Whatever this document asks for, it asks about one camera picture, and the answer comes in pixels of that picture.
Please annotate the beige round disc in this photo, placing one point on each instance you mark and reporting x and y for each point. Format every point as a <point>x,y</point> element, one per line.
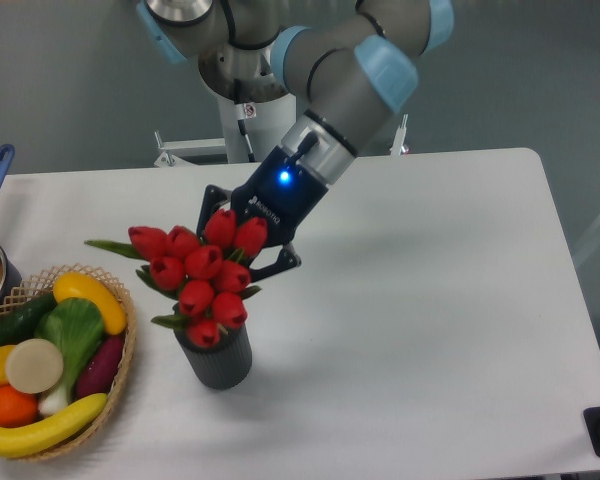
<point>34,366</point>

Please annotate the dark grey ribbed vase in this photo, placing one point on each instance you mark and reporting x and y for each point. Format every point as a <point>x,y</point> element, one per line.
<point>222,366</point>

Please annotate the woven wicker basket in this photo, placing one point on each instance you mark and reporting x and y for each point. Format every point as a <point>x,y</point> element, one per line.
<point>42,283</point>

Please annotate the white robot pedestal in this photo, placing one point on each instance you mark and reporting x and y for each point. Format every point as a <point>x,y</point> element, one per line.
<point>251,130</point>

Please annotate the white table clamp bracket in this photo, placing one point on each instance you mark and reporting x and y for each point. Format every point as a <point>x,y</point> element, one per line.
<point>399,146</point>

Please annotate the purple sweet potato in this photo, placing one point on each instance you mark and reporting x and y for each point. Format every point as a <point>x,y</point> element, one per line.
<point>99,374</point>

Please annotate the yellow banana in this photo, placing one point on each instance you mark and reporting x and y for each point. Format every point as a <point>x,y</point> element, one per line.
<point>60,427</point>

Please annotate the dark green cucumber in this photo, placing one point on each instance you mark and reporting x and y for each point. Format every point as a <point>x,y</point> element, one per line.
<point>21,323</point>

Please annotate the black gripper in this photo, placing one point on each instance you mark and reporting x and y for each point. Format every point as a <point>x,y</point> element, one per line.
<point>282,192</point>

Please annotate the green bok choy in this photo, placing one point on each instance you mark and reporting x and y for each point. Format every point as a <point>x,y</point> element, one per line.
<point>75,326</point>

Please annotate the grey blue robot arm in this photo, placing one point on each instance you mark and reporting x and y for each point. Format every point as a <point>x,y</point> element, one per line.
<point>298,103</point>

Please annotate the red tulip bouquet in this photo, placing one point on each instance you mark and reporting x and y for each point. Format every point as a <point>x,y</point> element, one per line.
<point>207,275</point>

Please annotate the orange fruit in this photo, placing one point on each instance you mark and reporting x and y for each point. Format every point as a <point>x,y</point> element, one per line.
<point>17,409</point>

